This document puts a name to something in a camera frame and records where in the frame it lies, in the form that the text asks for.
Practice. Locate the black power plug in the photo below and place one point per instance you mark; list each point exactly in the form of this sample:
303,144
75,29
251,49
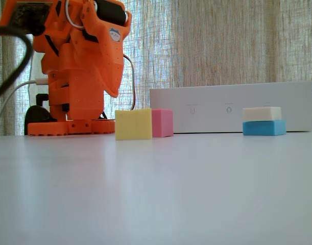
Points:
42,98

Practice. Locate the blue foam cuboid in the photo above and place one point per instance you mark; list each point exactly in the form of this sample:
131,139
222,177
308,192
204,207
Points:
264,127

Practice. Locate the orange robot arm with base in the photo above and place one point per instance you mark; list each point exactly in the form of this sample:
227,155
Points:
84,97

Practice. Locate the orange gripper black motor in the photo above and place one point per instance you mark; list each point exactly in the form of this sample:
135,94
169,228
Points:
110,68

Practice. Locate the yellow foam cuboid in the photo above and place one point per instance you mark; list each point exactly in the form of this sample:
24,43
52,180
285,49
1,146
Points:
132,125

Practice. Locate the white cardboard box bin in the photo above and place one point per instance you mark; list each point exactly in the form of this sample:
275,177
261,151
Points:
209,120

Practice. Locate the cartoon cat sticker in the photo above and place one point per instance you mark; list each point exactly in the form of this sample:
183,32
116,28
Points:
115,35

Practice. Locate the pink foam cuboid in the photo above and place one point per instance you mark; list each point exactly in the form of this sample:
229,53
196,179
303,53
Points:
163,122

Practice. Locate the white cloth sheet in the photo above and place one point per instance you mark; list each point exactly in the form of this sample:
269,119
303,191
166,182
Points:
37,69

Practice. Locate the wrist camera in orange mount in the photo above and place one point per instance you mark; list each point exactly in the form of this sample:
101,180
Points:
28,12

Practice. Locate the white foam cuboid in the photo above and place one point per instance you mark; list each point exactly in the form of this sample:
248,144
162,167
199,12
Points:
261,113

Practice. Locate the black table clamp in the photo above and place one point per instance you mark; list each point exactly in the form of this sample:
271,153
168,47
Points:
38,117

